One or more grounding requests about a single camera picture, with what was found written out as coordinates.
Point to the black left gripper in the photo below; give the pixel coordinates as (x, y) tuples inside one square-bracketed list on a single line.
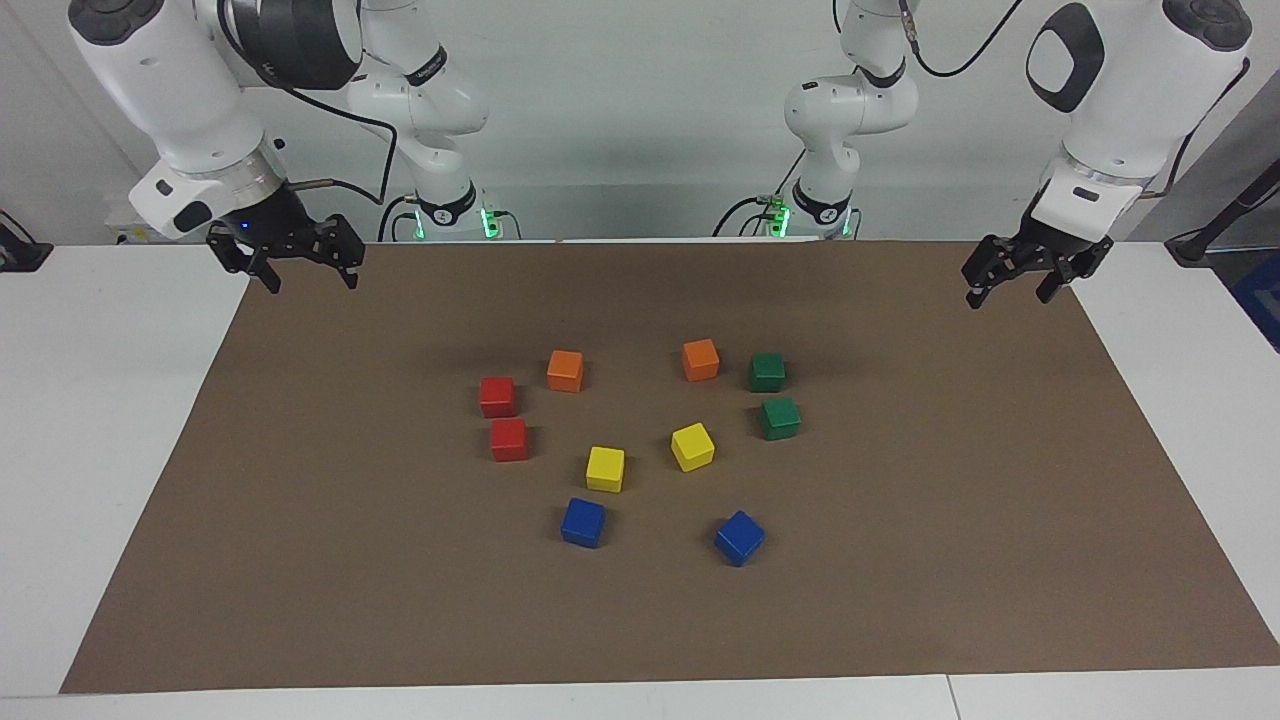
[(1060, 245)]

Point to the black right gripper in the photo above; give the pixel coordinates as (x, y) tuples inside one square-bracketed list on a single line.
[(275, 230)]

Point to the red wooden block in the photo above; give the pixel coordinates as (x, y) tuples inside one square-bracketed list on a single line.
[(497, 398), (509, 440)]

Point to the green wooden block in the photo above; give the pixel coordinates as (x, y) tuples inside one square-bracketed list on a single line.
[(780, 419), (767, 372)]

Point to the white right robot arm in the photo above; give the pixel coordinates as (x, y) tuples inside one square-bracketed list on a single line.
[(150, 80)]

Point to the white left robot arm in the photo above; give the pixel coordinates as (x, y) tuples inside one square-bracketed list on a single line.
[(1130, 90)]

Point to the black stand leg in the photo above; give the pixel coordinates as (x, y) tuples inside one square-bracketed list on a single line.
[(1225, 215)]

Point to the blue crate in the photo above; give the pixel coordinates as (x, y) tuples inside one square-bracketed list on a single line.
[(1262, 300)]

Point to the orange wooden block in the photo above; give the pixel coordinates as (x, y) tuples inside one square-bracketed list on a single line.
[(700, 360), (565, 371)]

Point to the brown table mat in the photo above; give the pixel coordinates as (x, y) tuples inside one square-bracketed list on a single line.
[(400, 560)]

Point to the yellow wooden block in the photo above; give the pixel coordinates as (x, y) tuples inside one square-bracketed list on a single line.
[(605, 469), (692, 447)]

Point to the blue wooden block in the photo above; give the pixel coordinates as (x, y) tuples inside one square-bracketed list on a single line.
[(739, 538), (583, 522)]

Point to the black clamp mount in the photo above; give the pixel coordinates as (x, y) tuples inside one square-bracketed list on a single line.
[(20, 252)]

